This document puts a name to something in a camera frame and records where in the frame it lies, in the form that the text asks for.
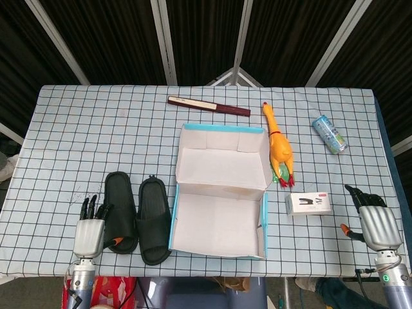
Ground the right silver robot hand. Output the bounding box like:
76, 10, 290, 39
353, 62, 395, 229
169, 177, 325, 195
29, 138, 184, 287
341, 183, 404, 252

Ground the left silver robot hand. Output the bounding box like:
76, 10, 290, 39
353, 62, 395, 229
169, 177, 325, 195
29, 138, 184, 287
73, 194, 123, 259

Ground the black rubber slipper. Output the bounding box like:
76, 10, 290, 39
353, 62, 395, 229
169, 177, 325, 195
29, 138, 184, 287
135, 174, 173, 266
102, 172, 138, 256

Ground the light blue shoe box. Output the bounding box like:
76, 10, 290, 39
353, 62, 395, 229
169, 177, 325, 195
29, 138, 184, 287
167, 123, 274, 260

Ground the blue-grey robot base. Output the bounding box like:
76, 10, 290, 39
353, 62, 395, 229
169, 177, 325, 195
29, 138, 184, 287
136, 276, 267, 309

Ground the white stapler box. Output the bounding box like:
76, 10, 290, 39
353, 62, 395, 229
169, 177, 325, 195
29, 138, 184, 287
285, 192, 332, 217

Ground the red patterned bag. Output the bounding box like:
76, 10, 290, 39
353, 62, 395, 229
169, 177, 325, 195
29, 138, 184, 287
62, 276, 138, 309

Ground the blue jeans leg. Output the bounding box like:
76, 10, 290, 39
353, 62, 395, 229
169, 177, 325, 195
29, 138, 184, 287
315, 278, 384, 309

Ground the blue checked tablecloth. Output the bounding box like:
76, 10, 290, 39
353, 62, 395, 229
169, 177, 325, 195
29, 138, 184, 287
0, 84, 407, 278

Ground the white cloth bundle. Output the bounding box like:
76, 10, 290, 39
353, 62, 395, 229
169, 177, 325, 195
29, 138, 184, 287
0, 153, 19, 183

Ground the blue green drink can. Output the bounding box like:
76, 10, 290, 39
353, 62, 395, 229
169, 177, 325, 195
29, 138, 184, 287
311, 115, 349, 156

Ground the white table leg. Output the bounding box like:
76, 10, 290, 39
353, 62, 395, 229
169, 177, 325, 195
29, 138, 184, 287
283, 277, 291, 309

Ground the green plastic packet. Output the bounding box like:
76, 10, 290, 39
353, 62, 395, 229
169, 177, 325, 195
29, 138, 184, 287
269, 160, 292, 184

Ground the yellow rubber chicken toy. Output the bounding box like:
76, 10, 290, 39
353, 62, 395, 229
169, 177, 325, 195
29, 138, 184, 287
261, 101, 295, 188

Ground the brown paper bag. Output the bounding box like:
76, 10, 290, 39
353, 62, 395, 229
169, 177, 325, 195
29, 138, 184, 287
211, 277, 251, 292

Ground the dark red folding fan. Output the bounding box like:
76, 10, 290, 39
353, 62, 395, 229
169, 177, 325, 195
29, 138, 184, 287
167, 95, 252, 117

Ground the dark pleated curtain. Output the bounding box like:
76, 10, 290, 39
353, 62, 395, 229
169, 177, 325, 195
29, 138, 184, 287
0, 0, 412, 155

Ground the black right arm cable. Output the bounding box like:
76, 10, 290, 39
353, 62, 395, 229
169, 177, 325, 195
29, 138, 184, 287
355, 268, 377, 309

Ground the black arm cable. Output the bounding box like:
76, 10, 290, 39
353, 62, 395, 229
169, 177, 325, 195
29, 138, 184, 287
355, 268, 377, 309
63, 263, 85, 309

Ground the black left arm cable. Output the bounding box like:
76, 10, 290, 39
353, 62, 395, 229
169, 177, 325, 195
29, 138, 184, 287
63, 263, 85, 309

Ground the black floor cable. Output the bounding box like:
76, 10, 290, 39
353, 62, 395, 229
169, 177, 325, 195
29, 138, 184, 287
127, 277, 152, 309

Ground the white metal frame post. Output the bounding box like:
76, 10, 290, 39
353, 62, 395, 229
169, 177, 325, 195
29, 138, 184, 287
0, 121, 25, 145
390, 135, 412, 156
24, 0, 91, 86
150, 0, 178, 86
304, 0, 368, 87
232, 0, 255, 86

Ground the white triangular metal frame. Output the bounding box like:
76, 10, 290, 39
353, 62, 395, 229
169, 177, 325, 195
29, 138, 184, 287
205, 66, 265, 88

